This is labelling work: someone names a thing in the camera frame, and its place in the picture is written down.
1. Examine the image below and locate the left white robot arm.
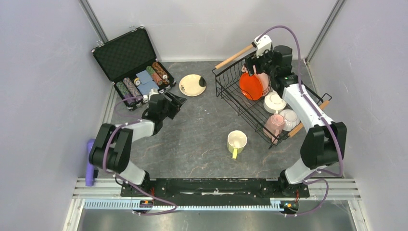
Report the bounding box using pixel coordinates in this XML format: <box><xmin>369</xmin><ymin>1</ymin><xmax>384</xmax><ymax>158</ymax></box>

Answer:
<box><xmin>88</xmin><ymin>92</ymin><xmax>187</xmax><ymax>196</ymax></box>

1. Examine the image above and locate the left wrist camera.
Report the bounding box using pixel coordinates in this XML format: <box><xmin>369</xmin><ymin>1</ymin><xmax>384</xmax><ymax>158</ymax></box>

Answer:
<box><xmin>143</xmin><ymin>89</ymin><xmax>159</xmax><ymax>103</ymax></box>

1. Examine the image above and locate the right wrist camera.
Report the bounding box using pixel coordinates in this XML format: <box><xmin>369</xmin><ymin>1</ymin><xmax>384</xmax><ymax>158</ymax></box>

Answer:
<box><xmin>254</xmin><ymin>35</ymin><xmax>272</xmax><ymax>58</ymax></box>

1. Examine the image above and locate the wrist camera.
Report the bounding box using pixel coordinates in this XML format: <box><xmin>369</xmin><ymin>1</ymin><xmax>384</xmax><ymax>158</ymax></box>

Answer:
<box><xmin>143</xmin><ymin>89</ymin><xmax>159</xmax><ymax>103</ymax></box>
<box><xmin>254</xmin><ymin>35</ymin><xmax>272</xmax><ymax>58</ymax></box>

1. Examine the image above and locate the yellow green mug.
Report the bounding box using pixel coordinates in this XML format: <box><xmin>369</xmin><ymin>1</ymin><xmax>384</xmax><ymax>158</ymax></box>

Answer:
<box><xmin>227</xmin><ymin>130</ymin><xmax>247</xmax><ymax>159</ymax></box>

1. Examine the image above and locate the purple flashlight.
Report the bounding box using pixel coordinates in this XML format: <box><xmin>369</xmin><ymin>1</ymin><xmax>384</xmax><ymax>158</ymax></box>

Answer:
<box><xmin>85</xmin><ymin>139</ymin><xmax>98</xmax><ymax>187</ymax></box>

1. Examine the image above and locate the white cup with handle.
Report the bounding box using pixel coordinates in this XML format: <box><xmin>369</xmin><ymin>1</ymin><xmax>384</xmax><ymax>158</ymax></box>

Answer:
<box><xmin>263</xmin><ymin>91</ymin><xmax>287</xmax><ymax>114</ymax></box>

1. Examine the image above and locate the orange plate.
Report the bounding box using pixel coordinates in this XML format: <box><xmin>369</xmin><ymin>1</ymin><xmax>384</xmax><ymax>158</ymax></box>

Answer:
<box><xmin>239</xmin><ymin>73</ymin><xmax>263</xmax><ymax>101</ymax></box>

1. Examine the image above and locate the pink and cream plate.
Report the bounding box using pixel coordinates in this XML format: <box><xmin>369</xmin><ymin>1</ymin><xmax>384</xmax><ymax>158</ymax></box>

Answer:
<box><xmin>257</xmin><ymin>73</ymin><xmax>270</xmax><ymax>96</ymax></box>

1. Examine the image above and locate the black wire dish rack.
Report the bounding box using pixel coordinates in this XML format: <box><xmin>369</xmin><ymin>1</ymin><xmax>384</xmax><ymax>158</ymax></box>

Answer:
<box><xmin>212</xmin><ymin>43</ymin><xmax>333</xmax><ymax>150</ymax></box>

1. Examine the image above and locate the black poker chip case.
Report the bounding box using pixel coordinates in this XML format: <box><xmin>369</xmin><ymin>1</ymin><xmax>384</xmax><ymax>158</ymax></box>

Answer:
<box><xmin>91</xmin><ymin>26</ymin><xmax>176</xmax><ymax>111</ymax></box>

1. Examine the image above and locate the blue card deck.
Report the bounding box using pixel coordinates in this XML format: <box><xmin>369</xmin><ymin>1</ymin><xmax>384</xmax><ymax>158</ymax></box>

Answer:
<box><xmin>136</xmin><ymin>70</ymin><xmax>159</xmax><ymax>95</ymax></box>

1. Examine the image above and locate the cream plate with black spot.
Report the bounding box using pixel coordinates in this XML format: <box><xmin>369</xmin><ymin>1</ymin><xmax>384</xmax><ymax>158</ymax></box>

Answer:
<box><xmin>179</xmin><ymin>74</ymin><xmax>207</xmax><ymax>97</ymax></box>

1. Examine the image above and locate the pink mug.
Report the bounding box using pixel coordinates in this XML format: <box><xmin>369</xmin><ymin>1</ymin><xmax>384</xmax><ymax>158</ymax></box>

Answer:
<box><xmin>263</xmin><ymin>114</ymin><xmax>285</xmax><ymax>144</ymax></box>

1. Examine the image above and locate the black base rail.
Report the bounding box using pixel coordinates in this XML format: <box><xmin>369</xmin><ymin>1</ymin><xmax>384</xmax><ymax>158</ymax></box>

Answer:
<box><xmin>116</xmin><ymin>174</ymin><xmax>310</xmax><ymax>209</ymax></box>

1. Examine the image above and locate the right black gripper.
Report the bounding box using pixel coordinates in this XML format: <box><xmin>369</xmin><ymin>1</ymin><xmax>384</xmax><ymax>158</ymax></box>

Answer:
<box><xmin>244</xmin><ymin>46</ymin><xmax>278</xmax><ymax>77</ymax></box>

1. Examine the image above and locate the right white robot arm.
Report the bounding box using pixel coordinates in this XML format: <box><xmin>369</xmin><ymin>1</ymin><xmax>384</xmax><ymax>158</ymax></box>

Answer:
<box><xmin>245</xmin><ymin>45</ymin><xmax>347</xmax><ymax>196</ymax></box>

